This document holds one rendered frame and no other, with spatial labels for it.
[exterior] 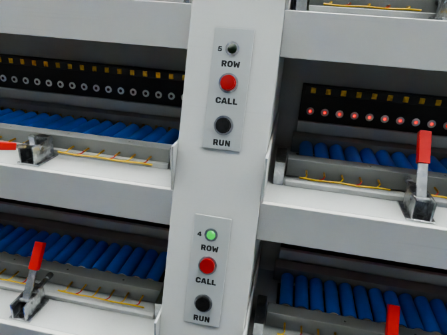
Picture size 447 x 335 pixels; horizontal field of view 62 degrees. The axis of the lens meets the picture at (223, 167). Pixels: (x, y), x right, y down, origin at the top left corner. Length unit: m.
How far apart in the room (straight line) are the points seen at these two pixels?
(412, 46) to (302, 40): 0.10
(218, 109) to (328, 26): 0.13
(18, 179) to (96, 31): 0.19
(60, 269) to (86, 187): 0.17
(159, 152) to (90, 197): 0.09
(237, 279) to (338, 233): 0.12
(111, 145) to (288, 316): 0.30
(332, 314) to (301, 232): 0.15
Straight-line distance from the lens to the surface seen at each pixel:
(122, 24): 0.44
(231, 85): 0.39
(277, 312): 0.51
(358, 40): 0.41
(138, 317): 0.53
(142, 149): 0.47
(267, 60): 0.39
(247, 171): 0.39
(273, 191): 0.42
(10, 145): 0.46
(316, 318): 0.51
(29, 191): 0.50
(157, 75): 0.58
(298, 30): 0.40
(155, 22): 0.43
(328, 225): 0.40
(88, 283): 0.56
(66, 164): 0.49
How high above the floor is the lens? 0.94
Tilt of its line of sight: 7 degrees down
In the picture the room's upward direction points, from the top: 7 degrees clockwise
